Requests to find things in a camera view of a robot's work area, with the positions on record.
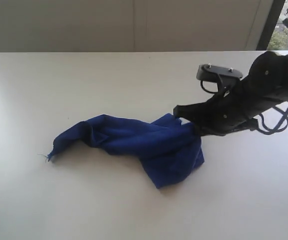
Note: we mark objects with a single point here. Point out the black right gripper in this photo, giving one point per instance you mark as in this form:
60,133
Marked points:
265,87

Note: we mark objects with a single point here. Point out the blue towel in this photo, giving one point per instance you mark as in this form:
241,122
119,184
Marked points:
168,150

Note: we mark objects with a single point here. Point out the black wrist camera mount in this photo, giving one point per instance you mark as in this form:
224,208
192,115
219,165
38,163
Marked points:
224,78

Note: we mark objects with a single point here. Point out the black window frame post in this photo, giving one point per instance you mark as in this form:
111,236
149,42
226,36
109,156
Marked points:
271,21

